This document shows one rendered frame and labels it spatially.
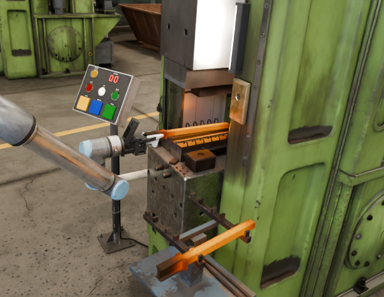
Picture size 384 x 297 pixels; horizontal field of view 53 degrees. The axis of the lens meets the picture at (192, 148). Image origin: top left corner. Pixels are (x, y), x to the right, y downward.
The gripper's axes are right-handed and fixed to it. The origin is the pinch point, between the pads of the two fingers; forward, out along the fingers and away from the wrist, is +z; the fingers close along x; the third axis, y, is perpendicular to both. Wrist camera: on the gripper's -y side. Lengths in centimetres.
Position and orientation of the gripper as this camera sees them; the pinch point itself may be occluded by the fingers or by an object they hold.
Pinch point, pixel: (159, 133)
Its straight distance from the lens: 179.8
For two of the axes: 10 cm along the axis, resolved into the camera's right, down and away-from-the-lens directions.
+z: 8.6, -1.8, 4.8
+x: 5.1, 3.9, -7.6
